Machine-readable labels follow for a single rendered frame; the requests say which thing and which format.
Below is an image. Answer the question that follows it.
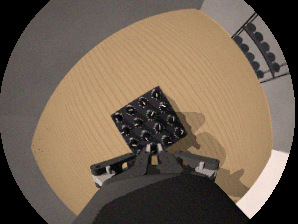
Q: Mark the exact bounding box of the black knob box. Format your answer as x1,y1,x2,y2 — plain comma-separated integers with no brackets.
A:
110,85,188,156

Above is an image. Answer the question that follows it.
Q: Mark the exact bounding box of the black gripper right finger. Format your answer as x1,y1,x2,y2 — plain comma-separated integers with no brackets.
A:
157,144,220,182

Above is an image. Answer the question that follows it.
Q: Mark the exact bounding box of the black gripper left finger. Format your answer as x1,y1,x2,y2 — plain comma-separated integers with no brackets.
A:
90,144,152,188

